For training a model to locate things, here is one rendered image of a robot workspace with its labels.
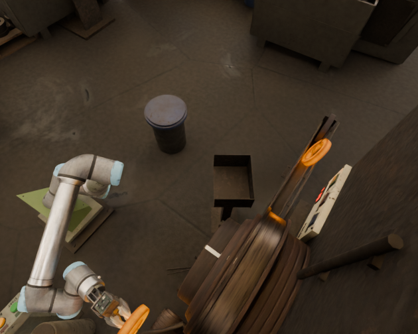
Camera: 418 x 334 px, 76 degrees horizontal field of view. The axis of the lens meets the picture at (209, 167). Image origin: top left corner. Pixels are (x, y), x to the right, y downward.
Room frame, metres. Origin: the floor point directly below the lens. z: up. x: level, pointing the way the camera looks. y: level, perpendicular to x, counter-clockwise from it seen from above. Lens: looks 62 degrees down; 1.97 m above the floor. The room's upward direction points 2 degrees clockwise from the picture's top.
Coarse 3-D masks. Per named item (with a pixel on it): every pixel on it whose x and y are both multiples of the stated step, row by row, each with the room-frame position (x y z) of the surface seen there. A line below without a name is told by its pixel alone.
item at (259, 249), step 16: (272, 224) 0.20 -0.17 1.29; (256, 240) 0.15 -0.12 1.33; (272, 240) 0.15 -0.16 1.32; (240, 256) 0.11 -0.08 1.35; (256, 256) 0.11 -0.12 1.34; (240, 272) 0.07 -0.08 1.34; (256, 272) 0.07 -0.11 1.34; (224, 288) 0.04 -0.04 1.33; (240, 288) 0.04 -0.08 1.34; (208, 304) 0.01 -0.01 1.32; (224, 304) 0.01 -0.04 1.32; (240, 304) 0.01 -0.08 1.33; (208, 320) -0.02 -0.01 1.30; (224, 320) -0.02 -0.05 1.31
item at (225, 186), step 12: (216, 156) 0.75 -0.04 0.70; (228, 156) 0.75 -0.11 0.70; (240, 156) 0.75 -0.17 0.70; (216, 168) 0.73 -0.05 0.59; (228, 168) 0.73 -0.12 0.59; (240, 168) 0.74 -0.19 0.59; (216, 180) 0.65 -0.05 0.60; (228, 180) 0.65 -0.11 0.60; (240, 180) 0.65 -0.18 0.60; (252, 180) 0.60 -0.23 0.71; (216, 192) 0.57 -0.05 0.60; (228, 192) 0.58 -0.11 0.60; (240, 192) 0.58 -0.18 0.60; (252, 192) 0.55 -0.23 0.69; (216, 204) 0.49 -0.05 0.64; (228, 204) 0.49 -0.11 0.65; (240, 204) 0.49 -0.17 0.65; (252, 204) 0.49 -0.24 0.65; (216, 216) 0.62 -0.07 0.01; (228, 216) 0.57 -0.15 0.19; (216, 228) 0.53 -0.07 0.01
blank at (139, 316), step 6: (144, 306) 0.00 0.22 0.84; (138, 312) -0.02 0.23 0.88; (144, 312) -0.02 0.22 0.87; (132, 318) -0.04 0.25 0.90; (138, 318) -0.04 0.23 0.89; (144, 318) -0.04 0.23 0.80; (126, 324) -0.06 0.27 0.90; (132, 324) -0.06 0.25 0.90; (138, 324) -0.06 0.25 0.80; (120, 330) -0.07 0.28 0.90; (126, 330) -0.07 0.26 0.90; (132, 330) -0.08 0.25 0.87
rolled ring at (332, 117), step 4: (332, 116) 1.01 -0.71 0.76; (328, 120) 0.98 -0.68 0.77; (332, 120) 0.98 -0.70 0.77; (324, 124) 0.96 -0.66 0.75; (328, 124) 0.95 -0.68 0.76; (324, 128) 0.94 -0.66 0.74; (328, 128) 0.93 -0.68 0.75; (320, 132) 0.92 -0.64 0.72; (324, 132) 0.92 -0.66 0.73; (316, 136) 0.94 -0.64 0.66; (320, 136) 0.91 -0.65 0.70; (316, 140) 0.91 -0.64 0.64
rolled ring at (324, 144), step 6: (318, 144) 0.86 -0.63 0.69; (324, 144) 0.80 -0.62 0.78; (330, 144) 0.81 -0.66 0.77; (312, 150) 0.84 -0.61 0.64; (318, 150) 0.78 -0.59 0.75; (324, 150) 0.76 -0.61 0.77; (306, 156) 0.80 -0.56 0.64; (312, 156) 0.75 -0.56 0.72; (318, 156) 0.74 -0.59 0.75; (306, 162) 0.74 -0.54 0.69; (312, 162) 0.72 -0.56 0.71
